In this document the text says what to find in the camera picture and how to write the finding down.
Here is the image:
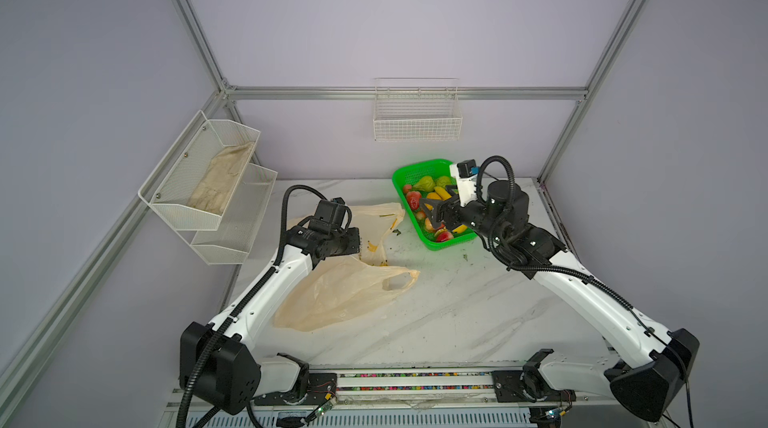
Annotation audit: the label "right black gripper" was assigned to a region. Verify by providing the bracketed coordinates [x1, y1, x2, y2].
[415, 181, 500, 243]

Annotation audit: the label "yellow fake banana bunch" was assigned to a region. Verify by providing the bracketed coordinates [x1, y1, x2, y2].
[420, 185, 468, 234]

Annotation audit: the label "beige plastic bag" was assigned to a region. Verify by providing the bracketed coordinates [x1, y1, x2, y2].
[273, 202, 420, 332]

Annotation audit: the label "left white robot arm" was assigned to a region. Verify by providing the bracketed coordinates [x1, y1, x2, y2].
[179, 198, 360, 415]

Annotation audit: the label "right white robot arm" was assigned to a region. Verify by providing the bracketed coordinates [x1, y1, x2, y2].
[420, 180, 700, 422]

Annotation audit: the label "red fake strawberry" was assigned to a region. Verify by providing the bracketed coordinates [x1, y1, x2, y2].
[405, 190, 422, 212]

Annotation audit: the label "green fake pear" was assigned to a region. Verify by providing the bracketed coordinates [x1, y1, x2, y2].
[413, 175, 436, 192]

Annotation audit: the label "green fake round fruit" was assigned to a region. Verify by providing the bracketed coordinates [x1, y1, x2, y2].
[435, 176, 455, 188]

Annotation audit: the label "green plastic basket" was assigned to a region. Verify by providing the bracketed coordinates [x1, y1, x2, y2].
[391, 158, 477, 251]

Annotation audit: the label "lower white mesh shelf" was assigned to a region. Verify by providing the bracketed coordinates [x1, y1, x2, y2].
[190, 163, 277, 265]

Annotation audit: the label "white mesh shelf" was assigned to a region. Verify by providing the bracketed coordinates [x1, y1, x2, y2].
[138, 111, 260, 231]
[190, 163, 277, 265]

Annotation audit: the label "folded beige bags in shelf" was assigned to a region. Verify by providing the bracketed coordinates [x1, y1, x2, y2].
[187, 142, 256, 215]

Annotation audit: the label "upper white mesh shelf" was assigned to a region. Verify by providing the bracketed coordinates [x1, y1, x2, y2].
[138, 111, 260, 231]

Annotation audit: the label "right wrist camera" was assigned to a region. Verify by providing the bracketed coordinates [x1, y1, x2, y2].
[449, 159, 479, 207]

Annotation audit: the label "right black corrugated cable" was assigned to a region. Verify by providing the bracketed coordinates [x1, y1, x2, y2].
[475, 154, 697, 428]

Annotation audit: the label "black corrugated cable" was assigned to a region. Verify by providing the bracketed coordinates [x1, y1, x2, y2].
[173, 183, 355, 428]
[475, 154, 697, 428]

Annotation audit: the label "white wire wall basket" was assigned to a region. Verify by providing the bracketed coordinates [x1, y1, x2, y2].
[373, 78, 463, 142]

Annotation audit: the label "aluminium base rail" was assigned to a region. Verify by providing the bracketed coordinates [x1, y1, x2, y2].
[161, 363, 673, 428]

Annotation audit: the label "left black corrugated cable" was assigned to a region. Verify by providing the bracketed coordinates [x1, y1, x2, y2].
[173, 183, 355, 428]

